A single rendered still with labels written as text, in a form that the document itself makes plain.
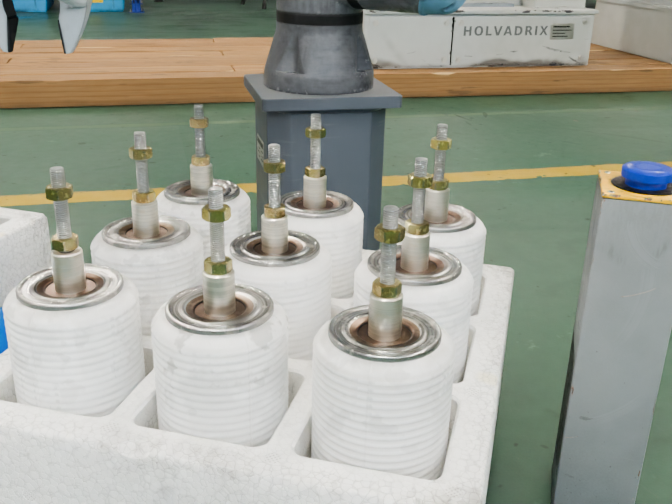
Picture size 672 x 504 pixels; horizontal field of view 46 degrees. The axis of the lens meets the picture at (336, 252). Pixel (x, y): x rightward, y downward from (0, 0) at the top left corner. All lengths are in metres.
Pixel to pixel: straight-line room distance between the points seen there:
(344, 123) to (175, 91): 1.43
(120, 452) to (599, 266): 0.39
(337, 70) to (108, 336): 0.57
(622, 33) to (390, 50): 1.10
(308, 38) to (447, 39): 1.66
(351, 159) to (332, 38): 0.16
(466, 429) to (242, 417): 0.16
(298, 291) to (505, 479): 0.31
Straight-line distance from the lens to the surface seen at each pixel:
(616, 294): 0.67
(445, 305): 0.60
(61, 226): 0.59
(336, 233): 0.73
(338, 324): 0.53
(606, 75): 2.87
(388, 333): 0.51
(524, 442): 0.88
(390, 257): 0.50
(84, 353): 0.58
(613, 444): 0.75
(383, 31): 2.60
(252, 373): 0.53
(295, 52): 1.05
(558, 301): 1.20
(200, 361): 0.52
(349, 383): 0.50
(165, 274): 0.67
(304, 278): 0.62
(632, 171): 0.66
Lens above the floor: 0.50
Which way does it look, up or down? 22 degrees down
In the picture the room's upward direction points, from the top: 1 degrees clockwise
